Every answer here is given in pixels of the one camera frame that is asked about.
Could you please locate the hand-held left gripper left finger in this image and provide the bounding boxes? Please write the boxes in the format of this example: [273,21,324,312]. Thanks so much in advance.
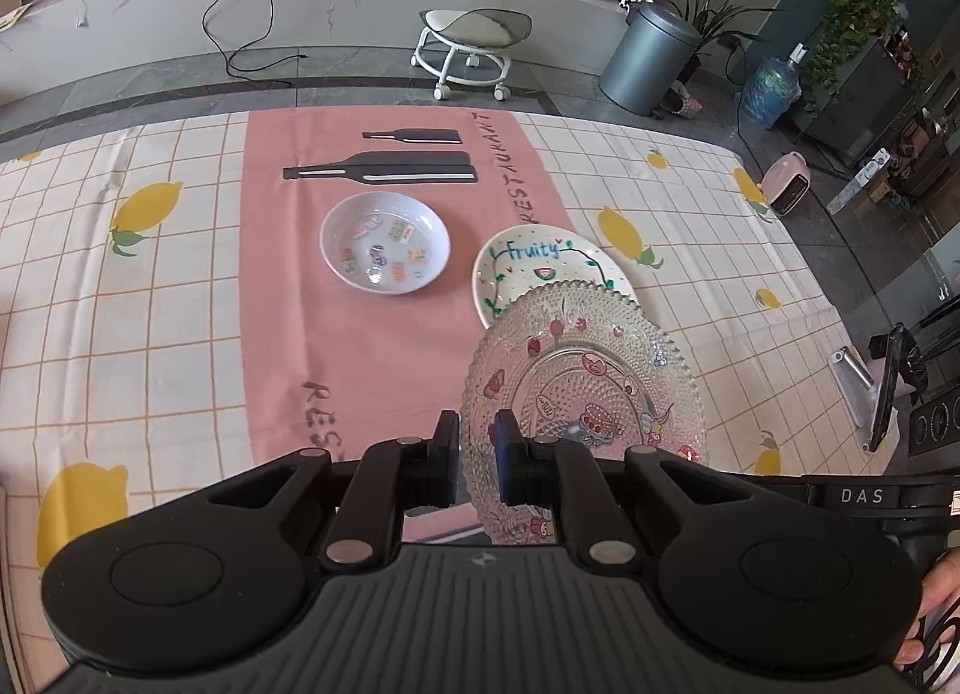
[199,409,460,571]

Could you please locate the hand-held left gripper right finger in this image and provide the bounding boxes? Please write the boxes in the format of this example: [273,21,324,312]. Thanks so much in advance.
[491,409,758,569]

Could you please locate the clear glass plate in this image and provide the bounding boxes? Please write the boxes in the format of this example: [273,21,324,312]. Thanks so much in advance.
[460,279,708,546]

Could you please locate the white fruit print plate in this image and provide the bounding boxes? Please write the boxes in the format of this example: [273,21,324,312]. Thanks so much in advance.
[471,227,642,329]

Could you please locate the small white sticker plate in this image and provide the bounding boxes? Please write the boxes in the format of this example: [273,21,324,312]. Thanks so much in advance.
[320,191,452,296]

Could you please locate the person's right hand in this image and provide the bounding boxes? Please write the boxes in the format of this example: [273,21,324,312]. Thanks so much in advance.
[896,545,960,671]

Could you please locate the silver and black stand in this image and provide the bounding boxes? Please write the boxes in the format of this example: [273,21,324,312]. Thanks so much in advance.
[829,322,912,453]

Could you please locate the lemon print checked tablecloth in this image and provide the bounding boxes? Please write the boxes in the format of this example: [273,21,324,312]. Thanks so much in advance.
[0,107,878,590]

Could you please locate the pink heater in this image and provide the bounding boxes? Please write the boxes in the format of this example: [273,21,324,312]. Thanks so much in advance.
[761,151,813,216]

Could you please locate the dark cabinet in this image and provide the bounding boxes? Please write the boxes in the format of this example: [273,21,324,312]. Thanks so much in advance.
[795,34,960,200]

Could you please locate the blue water bottle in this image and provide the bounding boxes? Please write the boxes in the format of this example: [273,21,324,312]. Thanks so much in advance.
[741,43,812,131]

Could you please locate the grey trash bin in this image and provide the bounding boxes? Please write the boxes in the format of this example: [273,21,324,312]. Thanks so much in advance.
[598,1,702,116]

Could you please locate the white rolling stool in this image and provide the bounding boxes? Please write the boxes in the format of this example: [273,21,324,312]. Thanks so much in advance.
[411,8,533,102]

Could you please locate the bushy vine plant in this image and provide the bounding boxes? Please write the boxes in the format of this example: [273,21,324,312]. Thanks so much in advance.
[799,0,908,117]

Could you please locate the tall potted plant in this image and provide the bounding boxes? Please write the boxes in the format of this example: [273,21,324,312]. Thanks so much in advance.
[660,0,781,83]

